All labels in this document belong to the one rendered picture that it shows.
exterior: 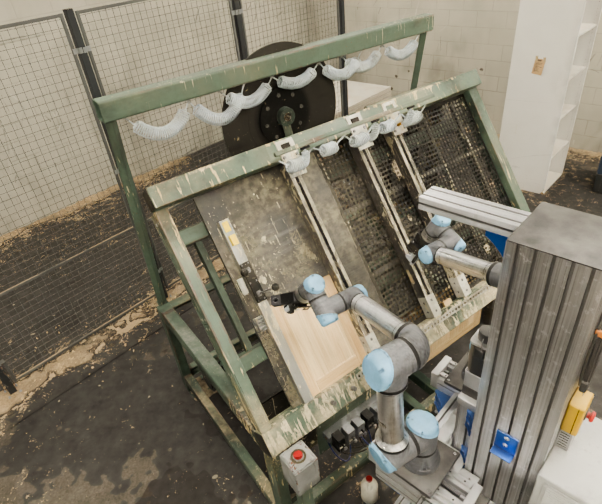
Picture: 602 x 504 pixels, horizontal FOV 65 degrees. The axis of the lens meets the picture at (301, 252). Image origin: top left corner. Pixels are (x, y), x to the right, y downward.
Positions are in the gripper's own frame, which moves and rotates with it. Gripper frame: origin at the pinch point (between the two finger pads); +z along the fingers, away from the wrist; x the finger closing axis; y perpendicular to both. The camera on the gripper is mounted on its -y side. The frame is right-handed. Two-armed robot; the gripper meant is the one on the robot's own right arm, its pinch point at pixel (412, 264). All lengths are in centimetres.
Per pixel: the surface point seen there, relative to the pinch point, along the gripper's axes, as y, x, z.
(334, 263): 27.3, 26.2, 10.1
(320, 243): 38.7, 26.7, 5.6
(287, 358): 10, 71, 30
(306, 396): -9, 73, 39
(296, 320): 20, 56, 25
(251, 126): 118, 3, 1
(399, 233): 18.0, -17.5, 7.3
